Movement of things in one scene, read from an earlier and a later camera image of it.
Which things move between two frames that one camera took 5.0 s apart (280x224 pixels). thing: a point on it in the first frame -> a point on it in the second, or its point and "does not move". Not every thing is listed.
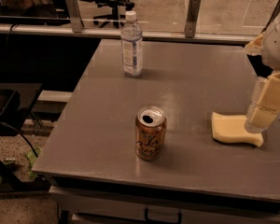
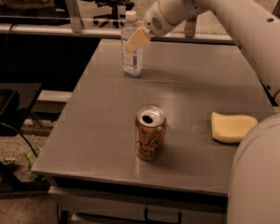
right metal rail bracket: (194, 3) does not move
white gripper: (279, 49) -> (154, 20)
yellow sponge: (233, 128) does not move
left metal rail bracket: (74, 10) does not move
